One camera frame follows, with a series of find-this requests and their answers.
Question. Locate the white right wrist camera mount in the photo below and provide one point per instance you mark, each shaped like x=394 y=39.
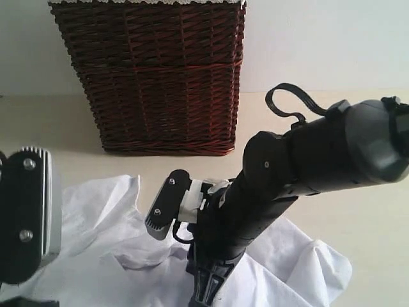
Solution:
x=194 y=198

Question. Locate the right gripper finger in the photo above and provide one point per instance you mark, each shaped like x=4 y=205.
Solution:
x=166 y=205

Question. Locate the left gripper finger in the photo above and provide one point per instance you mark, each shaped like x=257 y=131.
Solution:
x=30 y=213

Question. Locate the dark red wicker basket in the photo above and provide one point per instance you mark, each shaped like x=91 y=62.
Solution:
x=161 y=77

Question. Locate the white t-shirt red print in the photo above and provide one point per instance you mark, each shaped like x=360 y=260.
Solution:
x=107 y=258

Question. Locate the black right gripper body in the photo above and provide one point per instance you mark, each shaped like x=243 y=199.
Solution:
x=215 y=250

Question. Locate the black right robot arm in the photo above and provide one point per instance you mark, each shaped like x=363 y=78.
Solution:
x=350 y=146

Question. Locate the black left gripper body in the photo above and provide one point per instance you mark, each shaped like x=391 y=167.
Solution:
x=19 y=296

